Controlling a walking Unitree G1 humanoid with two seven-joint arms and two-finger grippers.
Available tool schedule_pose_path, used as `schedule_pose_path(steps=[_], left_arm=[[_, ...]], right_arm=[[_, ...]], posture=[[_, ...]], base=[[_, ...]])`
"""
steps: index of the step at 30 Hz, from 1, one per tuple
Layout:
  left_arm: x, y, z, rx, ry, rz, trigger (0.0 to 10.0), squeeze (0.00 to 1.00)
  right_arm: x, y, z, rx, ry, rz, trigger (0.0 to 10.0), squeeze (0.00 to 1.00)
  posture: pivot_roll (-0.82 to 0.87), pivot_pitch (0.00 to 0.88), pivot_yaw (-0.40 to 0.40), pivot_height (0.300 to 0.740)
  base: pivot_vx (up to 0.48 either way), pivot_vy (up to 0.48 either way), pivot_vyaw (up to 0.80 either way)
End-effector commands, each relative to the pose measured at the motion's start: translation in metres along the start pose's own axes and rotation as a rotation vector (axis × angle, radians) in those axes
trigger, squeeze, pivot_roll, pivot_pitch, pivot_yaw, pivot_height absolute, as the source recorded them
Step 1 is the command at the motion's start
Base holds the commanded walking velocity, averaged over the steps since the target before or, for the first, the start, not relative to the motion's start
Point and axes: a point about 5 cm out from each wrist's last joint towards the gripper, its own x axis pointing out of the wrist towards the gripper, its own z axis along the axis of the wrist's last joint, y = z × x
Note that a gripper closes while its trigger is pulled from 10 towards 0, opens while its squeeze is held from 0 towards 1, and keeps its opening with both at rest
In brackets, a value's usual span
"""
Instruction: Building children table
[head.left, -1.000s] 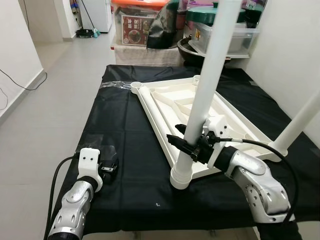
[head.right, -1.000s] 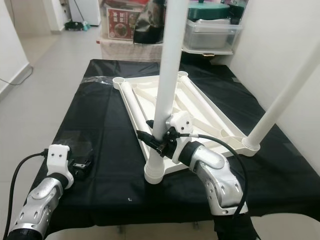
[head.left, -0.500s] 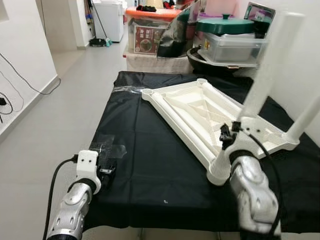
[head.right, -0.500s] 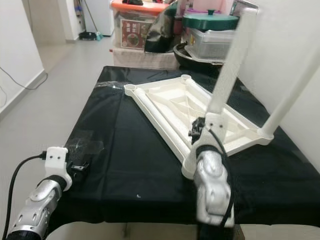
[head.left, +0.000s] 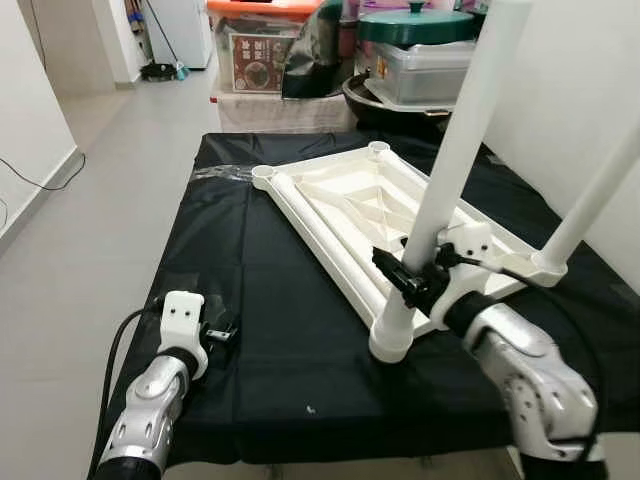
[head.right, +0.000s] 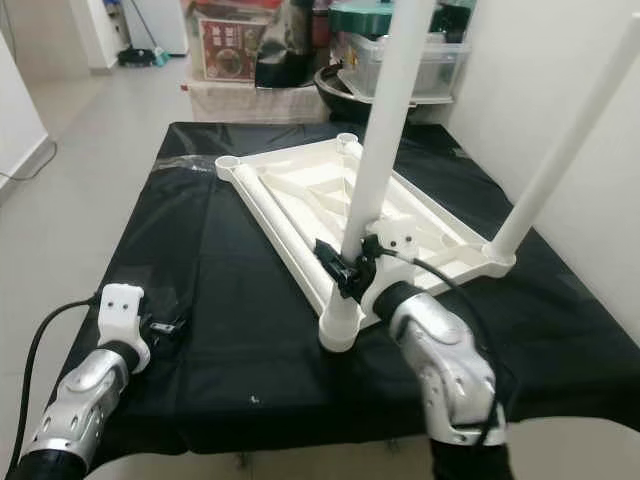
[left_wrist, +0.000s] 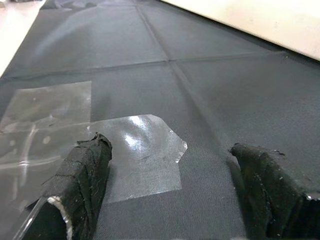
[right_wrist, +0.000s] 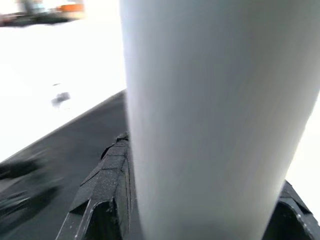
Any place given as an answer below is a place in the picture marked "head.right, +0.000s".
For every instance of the black bag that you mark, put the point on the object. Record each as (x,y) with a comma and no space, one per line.
(290,50)

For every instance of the red printed box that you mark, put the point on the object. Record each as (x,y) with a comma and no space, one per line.
(232,48)

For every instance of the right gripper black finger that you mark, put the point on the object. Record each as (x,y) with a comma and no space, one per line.
(328,262)

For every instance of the black floor mop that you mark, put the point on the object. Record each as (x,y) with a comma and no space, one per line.
(138,58)

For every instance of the green pot lid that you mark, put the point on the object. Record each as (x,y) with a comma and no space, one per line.
(350,18)

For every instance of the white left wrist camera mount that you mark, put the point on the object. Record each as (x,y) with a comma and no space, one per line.
(122,308)

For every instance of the white refrigerator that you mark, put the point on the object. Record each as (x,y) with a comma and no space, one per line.
(160,25)

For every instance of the white plastic table top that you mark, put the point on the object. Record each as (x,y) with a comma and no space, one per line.
(310,185)

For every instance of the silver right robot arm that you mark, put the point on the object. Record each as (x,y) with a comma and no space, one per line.
(445,370)

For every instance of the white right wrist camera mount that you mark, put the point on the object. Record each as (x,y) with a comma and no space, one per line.
(400,235)

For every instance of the black tablecloth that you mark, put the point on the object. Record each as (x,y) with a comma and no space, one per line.
(240,370)

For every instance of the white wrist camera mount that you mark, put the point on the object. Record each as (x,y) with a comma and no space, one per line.
(400,235)
(122,308)

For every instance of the clear plastic storage box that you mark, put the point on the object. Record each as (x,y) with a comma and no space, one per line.
(445,70)

